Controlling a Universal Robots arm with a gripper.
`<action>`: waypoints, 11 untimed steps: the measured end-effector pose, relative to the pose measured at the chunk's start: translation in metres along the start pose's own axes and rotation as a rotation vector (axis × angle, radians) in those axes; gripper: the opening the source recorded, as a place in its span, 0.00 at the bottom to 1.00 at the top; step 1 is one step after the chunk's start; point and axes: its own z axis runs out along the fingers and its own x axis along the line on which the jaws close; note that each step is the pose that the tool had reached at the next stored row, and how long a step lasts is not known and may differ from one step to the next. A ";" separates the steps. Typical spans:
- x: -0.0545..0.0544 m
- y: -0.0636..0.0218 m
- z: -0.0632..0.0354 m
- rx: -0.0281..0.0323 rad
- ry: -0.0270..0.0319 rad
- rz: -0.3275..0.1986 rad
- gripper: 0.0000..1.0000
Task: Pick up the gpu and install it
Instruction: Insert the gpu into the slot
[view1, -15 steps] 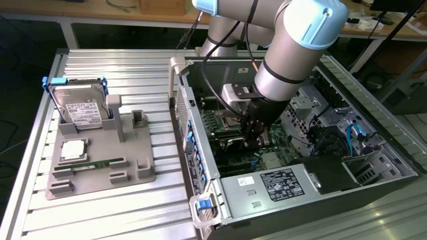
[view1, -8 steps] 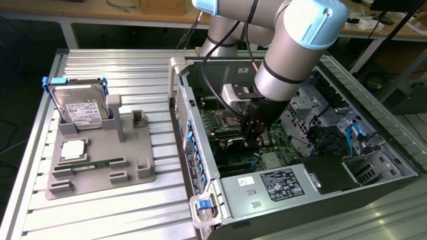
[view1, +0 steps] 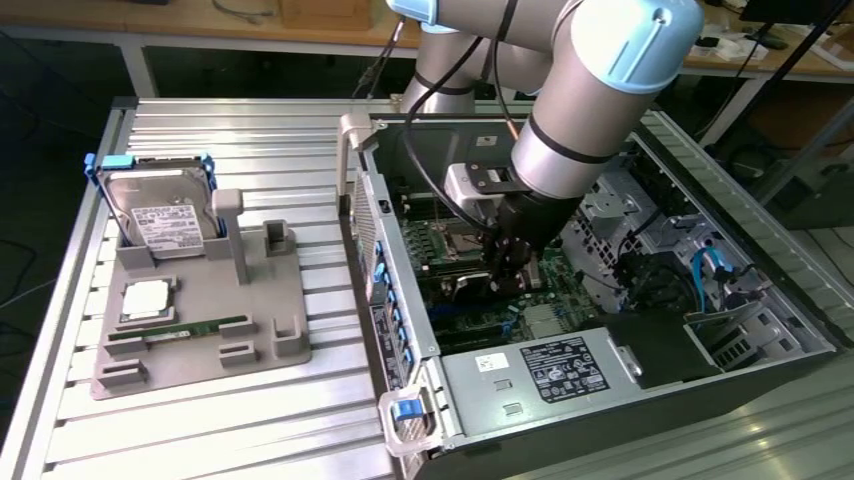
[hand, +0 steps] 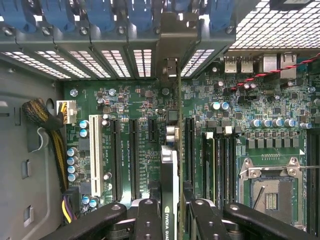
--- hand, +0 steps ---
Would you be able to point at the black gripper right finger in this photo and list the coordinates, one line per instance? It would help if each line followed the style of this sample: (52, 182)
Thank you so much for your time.
(205, 220)

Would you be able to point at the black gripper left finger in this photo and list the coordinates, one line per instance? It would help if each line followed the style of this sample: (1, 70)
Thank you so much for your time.
(147, 220)

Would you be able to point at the black RAM slot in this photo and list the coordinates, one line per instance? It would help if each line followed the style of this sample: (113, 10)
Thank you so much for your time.
(207, 170)
(310, 180)
(219, 170)
(226, 170)
(317, 180)
(233, 170)

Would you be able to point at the long black expansion slot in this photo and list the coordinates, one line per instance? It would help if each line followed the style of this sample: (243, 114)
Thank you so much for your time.
(115, 160)
(134, 160)
(189, 150)

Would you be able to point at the CPU socket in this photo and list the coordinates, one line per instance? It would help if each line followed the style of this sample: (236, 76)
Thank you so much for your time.
(272, 197)

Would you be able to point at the white PCI expansion slot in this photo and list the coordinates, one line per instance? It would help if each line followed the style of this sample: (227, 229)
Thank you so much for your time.
(95, 155)

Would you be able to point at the short black expansion slot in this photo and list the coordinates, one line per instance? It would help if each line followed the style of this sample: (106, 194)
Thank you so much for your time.
(153, 130)

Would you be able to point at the open metal PC case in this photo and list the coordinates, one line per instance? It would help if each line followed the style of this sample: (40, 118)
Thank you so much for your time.
(25, 175)

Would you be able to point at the white power connector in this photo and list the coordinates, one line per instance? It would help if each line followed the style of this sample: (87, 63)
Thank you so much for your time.
(70, 112)

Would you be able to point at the green Dell motherboard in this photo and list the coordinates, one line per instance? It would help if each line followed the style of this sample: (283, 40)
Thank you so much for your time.
(275, 105)

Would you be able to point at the black perforated slot cover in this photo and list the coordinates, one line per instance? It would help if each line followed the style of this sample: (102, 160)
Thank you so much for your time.
(60, 63)
(87, 63)
(197, 62)
(115, 62)
(32, 63)
(142, 62)

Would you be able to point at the silver ethernet port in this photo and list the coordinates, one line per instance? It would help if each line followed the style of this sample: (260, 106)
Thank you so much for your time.
(288, 65)

